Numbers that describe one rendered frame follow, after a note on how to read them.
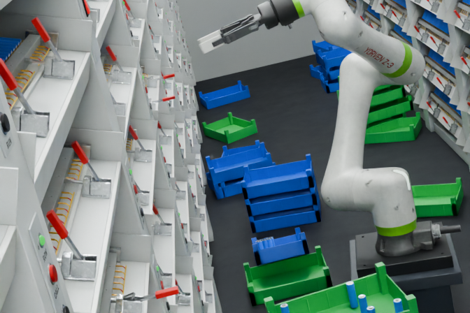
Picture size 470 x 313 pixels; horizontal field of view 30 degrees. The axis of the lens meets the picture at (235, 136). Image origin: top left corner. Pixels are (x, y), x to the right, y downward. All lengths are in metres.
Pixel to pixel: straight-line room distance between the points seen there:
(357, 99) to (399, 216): 0.41
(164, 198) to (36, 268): 1.47
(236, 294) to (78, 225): 2.17
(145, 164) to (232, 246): 1.76
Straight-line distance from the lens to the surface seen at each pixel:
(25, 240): 0.77
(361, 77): 2.83
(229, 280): 3.46
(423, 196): 3.83
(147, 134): 2.18
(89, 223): 1.21
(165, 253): 1.99
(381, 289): 2.16
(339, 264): 3.39
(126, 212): 1.49
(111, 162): 1.45
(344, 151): 2.75
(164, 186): 2.22
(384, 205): 2.65
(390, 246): 2.69
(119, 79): 1.97
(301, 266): 3.41
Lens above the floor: 1.55
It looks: 18 degrees down
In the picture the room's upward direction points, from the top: 13 degrees counter-clockwise
